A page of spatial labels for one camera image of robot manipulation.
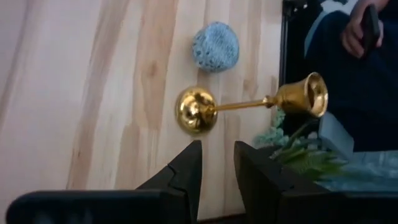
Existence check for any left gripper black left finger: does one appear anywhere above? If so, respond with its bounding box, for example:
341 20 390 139
136 139 203 224

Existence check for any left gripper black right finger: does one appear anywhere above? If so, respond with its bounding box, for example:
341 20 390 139
233 141 398 224

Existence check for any short gold candlestick holder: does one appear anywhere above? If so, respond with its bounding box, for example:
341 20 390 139
174 72 329 136

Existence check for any blue patterned candle tin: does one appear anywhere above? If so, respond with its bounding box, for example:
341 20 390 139
192 21 240 73

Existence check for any green potted plant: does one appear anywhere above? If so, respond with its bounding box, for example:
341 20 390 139
253 108 349 181

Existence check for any grey box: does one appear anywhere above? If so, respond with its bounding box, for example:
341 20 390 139
317 111 355 160

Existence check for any person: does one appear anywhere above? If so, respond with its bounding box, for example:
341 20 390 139
304 0 398 153

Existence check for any person's hand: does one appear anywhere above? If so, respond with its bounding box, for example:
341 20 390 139
340 0 389 59

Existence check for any black phone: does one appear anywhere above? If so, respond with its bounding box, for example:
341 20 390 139
360 4 382 57

